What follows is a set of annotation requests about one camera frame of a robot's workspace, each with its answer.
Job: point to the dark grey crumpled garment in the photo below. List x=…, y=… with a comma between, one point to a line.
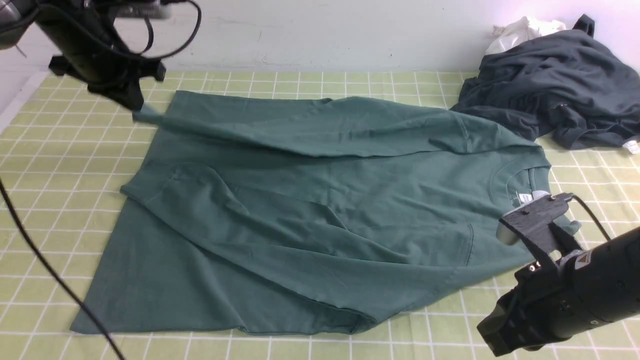
x=566, y=84

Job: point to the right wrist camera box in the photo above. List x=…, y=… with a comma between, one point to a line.
x=542, y=209

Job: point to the green long-sleeved shirt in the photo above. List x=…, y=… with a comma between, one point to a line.
x=276, y=216

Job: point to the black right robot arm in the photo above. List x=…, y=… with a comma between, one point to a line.
x=604, y=282

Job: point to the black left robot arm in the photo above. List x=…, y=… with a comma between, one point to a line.
x=91, y=17

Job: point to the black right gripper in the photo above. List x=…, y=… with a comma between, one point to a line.
x=537, y=312

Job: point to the white crumpled cloth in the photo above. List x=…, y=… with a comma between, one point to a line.
x=525, y=29

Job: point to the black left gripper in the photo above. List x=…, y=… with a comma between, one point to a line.
x=113, y=76

